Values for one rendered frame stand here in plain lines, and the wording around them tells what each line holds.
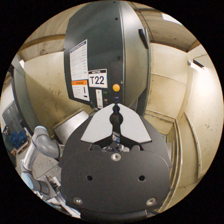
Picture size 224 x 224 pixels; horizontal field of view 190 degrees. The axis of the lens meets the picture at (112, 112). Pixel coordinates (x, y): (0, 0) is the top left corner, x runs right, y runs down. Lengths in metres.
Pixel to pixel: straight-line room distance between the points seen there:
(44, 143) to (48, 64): 1.28
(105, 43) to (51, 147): 0.50
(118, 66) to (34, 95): 1.35
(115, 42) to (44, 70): 1.31
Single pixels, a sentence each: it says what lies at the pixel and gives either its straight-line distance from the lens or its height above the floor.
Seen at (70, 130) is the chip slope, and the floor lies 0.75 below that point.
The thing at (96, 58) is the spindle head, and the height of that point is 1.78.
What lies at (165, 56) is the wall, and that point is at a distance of 1.30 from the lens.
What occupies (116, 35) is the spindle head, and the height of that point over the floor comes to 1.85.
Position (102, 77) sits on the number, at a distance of 0.27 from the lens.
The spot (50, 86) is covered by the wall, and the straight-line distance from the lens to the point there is 1.44.
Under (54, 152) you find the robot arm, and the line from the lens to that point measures 0.42.
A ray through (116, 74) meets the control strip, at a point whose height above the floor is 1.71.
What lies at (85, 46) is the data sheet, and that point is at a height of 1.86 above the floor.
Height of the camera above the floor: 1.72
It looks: 32 degrees down
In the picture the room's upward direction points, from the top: 2 degrees counter-clockwise
